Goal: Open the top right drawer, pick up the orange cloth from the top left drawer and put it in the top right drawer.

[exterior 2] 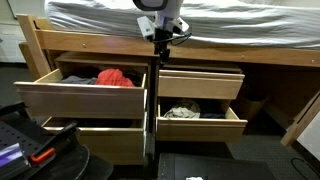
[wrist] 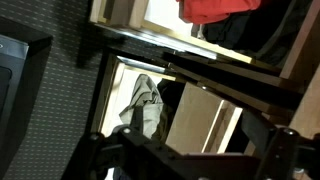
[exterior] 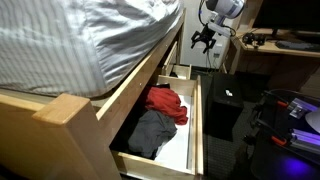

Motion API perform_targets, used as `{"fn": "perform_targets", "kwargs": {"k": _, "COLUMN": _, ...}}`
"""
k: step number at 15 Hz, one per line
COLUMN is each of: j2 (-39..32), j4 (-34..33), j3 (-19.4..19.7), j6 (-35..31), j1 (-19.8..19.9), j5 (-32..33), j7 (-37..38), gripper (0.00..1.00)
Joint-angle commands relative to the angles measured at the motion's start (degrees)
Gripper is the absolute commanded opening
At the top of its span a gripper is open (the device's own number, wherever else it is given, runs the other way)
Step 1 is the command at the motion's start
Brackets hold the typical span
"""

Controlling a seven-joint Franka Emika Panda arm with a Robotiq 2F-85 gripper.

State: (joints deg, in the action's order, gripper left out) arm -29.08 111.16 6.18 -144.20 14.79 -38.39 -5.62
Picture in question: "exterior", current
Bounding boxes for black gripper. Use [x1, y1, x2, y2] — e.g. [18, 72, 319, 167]
[190, 25, 218, 54]

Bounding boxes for light wooden drawer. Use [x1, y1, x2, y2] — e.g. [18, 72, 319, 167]
[170, 63, 193, 80]
[109, 74, 205, 178]
[162, 41, 179, 77]

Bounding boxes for orange red cloth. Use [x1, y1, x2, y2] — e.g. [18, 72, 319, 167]
[144, 85, 190, 126]

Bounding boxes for grey cloth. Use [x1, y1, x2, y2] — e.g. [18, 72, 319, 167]
[127, 109, 178, 160]

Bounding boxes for black headphones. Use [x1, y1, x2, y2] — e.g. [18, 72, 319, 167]
[242, 32, 267, 50]

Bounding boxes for black box case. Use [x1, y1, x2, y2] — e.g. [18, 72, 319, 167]
[204, 72, 245, 143]

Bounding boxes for wooden desk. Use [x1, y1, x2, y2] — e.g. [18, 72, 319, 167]
[221, 0, 320, 92]

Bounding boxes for black monitor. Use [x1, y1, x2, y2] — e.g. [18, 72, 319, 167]
[252, 0, 320, 38]

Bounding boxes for black keyboard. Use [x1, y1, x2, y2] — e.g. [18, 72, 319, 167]
[274, 39, 320, 53]

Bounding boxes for orange black bar clamp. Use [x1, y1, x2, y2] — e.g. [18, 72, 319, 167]
[255, 118, 288, 148]
[262, 93, 290, 109]

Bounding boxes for aluminium extrusion bar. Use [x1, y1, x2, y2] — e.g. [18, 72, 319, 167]
[287, 97, 320, 120]
[289, 128, 320, 156]

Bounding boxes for mattress with grey sheet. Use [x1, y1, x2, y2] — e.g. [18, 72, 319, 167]
[0, 0, 185, 99]

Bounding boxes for black base platform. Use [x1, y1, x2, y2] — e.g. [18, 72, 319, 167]
[249, 88, 320, 180]

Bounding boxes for white wall outlet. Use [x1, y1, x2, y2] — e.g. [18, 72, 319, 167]
[212, 43, 223, 60]

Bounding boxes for black plugged power cable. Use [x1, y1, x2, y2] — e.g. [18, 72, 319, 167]
[204, 49, 215, 70]

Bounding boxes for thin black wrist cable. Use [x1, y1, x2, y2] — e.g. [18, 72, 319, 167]
[198, 0, 206, 27]

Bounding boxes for wooden bed frame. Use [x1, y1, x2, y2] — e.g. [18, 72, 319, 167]
[0, 8, 188, 180]

